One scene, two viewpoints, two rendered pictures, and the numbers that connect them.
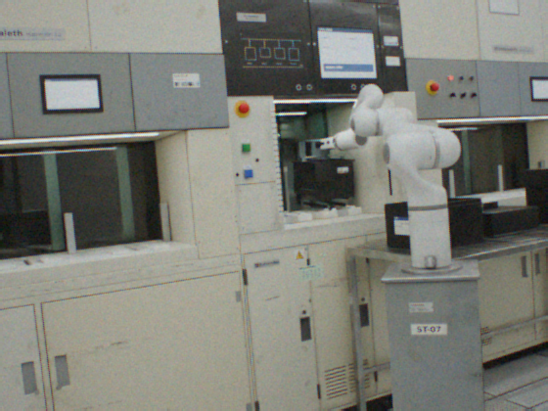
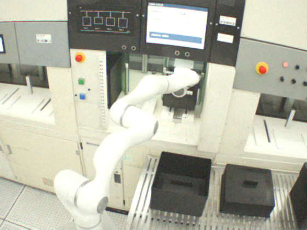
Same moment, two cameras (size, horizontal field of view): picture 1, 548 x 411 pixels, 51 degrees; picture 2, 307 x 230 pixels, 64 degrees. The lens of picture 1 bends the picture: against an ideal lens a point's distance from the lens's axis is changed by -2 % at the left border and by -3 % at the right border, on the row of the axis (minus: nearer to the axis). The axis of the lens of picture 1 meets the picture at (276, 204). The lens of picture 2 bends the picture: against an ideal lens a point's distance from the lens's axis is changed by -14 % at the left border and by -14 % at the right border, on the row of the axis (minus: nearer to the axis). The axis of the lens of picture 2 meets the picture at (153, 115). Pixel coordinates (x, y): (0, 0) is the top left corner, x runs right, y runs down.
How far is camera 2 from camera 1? 195 cm
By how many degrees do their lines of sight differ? 46
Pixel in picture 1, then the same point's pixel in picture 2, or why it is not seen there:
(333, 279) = (138, 164)
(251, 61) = (86, 26)
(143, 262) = (31, 123)
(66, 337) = (7, 139)
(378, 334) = not seen: hidden behind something
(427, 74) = (260, 56)
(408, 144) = (58, 189)
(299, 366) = (113, 190)
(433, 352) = not seen: outside the picture
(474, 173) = not seen: outside the picture
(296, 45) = (126, 16)
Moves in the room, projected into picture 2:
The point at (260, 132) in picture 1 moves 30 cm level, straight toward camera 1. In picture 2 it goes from (92, 73) to (49, 95)
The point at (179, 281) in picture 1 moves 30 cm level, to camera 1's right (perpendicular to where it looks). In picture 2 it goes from (48, 136) to (74, 156)
